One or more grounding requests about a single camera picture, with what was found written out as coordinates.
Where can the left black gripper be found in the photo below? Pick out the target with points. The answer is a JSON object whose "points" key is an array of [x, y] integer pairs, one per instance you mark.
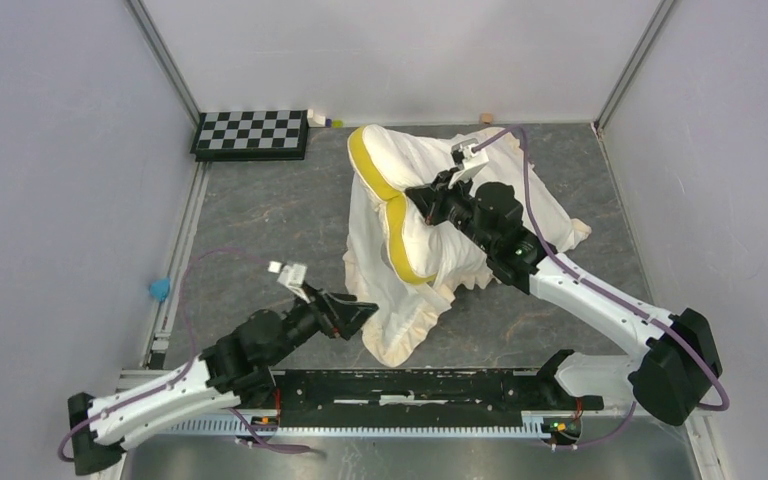
{"points": [[347, 313]]}

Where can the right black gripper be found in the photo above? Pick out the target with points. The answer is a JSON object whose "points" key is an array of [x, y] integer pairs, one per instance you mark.
{"points": [[431, 202]]}

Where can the grey cream ruffled pillowcase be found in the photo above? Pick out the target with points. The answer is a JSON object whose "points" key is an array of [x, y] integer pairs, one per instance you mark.
{"points": [[407, 313]]}

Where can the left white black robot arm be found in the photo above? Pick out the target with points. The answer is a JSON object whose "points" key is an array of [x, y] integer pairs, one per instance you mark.
{"points": [[234, 371]]}

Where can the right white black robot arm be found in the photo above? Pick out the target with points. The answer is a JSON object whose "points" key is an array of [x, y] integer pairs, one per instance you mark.
{"points": [[669, 365]]}

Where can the small white block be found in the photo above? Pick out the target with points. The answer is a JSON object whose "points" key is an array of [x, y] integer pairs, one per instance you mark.
{"points": [[317, 119]]}

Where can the black white checkerboard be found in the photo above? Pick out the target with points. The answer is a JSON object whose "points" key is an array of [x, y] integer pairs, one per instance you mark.
{"points": [[260, 135]]}

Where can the blue small object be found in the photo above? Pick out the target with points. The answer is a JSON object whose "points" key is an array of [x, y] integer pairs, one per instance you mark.
{"points": [[159, 289]]}

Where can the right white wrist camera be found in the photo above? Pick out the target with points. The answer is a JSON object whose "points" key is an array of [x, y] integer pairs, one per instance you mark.
{"points": [[469, 160]]}

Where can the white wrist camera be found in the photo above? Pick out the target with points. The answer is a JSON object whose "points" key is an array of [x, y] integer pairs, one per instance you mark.
{"points": [[292, 277], [469, 160]]}

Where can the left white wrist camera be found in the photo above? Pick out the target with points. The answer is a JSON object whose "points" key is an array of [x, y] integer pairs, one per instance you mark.
{"points": [[292, 277]]}

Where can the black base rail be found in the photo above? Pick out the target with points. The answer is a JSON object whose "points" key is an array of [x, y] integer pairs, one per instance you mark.
{"points": [[416, 397]]}

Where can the white toothed cable tray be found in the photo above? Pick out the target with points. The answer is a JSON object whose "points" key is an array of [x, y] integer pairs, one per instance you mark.
{"points": [[227, 424]]}

